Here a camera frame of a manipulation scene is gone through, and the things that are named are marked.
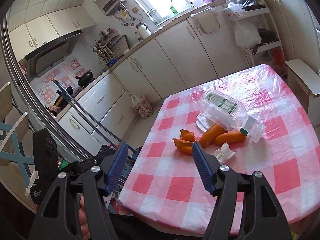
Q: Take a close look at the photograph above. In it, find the white tissue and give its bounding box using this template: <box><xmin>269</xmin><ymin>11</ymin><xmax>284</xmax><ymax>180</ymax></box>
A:
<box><xmin>195</xmin><ymin>114</ymin><xmax>215</xmax><ymax>132</ymax></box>

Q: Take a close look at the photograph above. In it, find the person's left hand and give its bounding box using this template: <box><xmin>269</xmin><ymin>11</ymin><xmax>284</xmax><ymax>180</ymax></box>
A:
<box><xmin>78</xmin><ymin>196</ymin><xmax>91</xmax><ymax>240</ymax></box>

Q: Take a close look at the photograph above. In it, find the orange peel small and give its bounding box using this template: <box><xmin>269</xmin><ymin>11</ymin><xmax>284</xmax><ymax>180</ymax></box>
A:
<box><xmin>172</xmin><ymin>129</ymin><xmax>196</xmax><ymax>154</ymax></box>

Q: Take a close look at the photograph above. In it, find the small white tissue ball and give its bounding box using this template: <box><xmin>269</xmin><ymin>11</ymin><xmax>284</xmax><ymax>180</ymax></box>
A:
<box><xmin>214</xmin><ymin>142</ymin><xmax>235</xmax><ymax>165</ymax></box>

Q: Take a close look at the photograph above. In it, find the orange peel large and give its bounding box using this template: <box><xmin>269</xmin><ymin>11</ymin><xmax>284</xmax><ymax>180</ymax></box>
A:
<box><xmin>199</xmin><ymin>124</ymin><xmax>227</xmax><ymax>148</ymax></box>

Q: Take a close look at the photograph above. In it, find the orange peel middle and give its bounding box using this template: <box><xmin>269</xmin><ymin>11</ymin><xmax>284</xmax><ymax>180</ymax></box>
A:
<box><xmin>214</xmin><ymin>131</ymin><xmax>246</xmax><ymax>146</ymax></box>

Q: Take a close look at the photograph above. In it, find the blue white folding chair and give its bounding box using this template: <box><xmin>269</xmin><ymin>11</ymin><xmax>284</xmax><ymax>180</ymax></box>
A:
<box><xmin>1</xmin><ymin>82</ymin><xmax>34</xmax><ymax>185</ymax></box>

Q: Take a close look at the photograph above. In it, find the clear plastic food container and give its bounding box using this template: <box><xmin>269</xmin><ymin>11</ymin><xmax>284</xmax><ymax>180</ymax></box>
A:
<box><xmin>200</xmin><ymin>89</ymin><xmax>248</xmax><ymax>131</ymax></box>

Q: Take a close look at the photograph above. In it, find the clear plastic bottle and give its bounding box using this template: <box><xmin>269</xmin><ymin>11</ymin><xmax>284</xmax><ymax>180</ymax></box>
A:
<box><xmin>240</xmin><ymin>116</ymin><xmax>266</xmax><ymax>143</ymax></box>

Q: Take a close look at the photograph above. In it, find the pink checkered tablecloth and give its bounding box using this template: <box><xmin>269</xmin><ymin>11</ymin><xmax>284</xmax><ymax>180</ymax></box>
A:
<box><xmin>118</xmin><ymin>64</ymin><xmax>319</xmax><ymax>235</ymax></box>

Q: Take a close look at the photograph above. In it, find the black wok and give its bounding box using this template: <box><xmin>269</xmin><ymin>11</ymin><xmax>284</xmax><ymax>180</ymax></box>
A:
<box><xmin>74</xmin><ymin>70</ymin><xmax>94</xmax><ymax>88</ymax></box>

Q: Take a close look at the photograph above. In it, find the range hood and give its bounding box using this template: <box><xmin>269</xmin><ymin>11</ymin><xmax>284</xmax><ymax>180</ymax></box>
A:
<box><xmin>21</xmin><ymin>30</ymin><xmax>82</xmax><ymax>82</ymax></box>

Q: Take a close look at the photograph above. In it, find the white thermos kettle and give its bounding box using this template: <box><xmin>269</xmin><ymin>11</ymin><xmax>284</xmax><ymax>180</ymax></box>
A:
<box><xmin>136</xmin><ymin>22</ymin><xmax>152</xmax><ymax>39</ymax></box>

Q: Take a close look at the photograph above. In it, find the white plastic bag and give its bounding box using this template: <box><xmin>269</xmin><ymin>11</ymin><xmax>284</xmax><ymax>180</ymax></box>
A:
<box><xmin>234</xmin><ymin>20</ymin><xmax>261</xmax><ymax>49</ymax></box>

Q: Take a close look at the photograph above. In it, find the white step stool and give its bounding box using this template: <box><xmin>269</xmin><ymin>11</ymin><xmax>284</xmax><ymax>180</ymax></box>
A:
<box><xmin>285</xmin><ymin>59</ymin><xmax>320</xmax><ymax>127</ymax></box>

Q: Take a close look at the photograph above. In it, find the green dish soap bottle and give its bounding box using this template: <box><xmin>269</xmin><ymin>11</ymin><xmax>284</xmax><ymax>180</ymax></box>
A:
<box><xmin>170</xmin><ymin>4</ymin><xmax>178</xmax><ymax>15</ymax></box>

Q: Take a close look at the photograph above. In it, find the white wire shelf rack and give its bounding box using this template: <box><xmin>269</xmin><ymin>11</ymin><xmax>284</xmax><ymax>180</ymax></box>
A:
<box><xmin>224</xmin><ymin>6</ymin><xmax>285</xmax><ymax>68</ymax></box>

